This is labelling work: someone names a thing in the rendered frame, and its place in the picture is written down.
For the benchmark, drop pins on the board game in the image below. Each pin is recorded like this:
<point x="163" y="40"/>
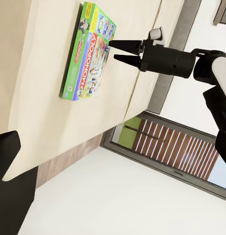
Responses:
<point x="90" y="54"/>

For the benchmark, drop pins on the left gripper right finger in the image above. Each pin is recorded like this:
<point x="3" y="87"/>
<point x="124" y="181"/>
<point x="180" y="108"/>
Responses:
<point x="220" y="144"/>

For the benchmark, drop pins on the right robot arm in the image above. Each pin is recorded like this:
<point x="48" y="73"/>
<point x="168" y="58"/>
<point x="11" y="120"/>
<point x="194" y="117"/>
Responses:
<point x="209" y="67"/>

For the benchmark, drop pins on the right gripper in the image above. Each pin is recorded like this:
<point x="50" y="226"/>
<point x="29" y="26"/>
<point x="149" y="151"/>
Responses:
<point x="156" y="59"/>

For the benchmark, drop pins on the door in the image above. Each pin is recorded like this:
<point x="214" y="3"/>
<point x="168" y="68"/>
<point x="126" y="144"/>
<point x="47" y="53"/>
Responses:
<point x="179" y="151"/>

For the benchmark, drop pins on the bed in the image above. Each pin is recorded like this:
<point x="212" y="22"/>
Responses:
<point x="37" y="39"/>

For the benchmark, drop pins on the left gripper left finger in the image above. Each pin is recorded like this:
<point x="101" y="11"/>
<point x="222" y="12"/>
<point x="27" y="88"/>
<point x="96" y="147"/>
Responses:
<point x="9" y="147"/>

